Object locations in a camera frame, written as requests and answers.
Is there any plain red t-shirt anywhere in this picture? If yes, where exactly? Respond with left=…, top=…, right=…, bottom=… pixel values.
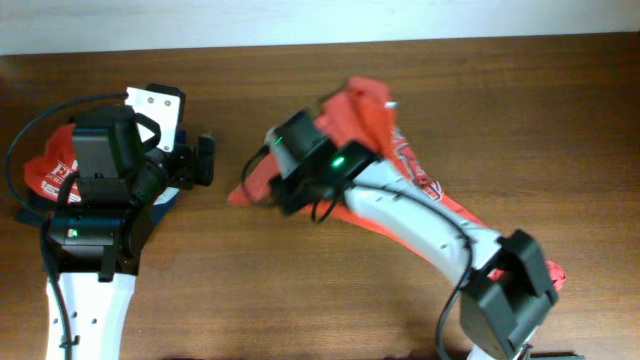
left=227, top=76, right=566, bottom=291

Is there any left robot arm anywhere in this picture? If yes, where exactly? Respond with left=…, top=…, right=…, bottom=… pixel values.
left=40, top=105, right=215, bottom=359

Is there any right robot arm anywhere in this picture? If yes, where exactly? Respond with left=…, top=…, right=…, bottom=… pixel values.
left=265, top=110, right=558, bottom=359

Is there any folded navy blue t-shirt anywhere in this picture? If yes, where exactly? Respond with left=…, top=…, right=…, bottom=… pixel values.
left=15, top=187, right=178, bottom=227

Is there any folded red printed t-shirt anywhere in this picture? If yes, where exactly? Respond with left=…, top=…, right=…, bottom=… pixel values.
left=24, top=124, right=78, bottom=201

